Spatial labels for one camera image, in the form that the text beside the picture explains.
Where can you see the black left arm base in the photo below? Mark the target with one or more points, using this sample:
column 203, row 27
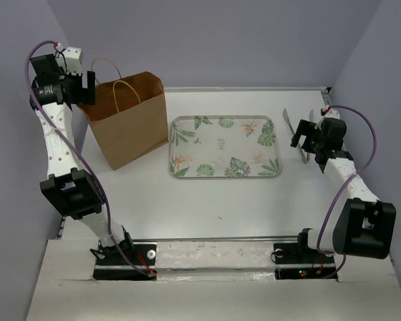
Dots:
column 139, row 265

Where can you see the floral leaf-print tray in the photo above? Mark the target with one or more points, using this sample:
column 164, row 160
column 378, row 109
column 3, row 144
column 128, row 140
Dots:
column 204, row 147

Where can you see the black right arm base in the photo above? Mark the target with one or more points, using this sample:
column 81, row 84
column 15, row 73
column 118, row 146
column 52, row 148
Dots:
column 294, row 260

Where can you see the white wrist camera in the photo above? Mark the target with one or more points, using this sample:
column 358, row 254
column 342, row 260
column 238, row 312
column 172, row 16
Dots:
column 69, row 59
column 327, row 112

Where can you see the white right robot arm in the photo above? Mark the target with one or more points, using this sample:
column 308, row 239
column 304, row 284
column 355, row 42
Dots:
column 365, row 225

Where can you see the brown paper bag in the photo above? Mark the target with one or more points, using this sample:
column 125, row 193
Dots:
column 129, row 118

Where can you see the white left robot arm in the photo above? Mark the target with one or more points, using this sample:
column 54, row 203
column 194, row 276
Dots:
column 70, row 186

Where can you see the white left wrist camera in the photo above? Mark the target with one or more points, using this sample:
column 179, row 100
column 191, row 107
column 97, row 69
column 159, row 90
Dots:
column 69, row 59

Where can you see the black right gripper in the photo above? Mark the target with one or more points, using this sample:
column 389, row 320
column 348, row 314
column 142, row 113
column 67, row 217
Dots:
column 305, row 127

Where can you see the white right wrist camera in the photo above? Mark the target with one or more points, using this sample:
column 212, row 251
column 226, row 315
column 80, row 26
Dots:
column 327, row 112

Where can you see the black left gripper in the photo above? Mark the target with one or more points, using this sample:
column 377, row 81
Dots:
column 85, row 95

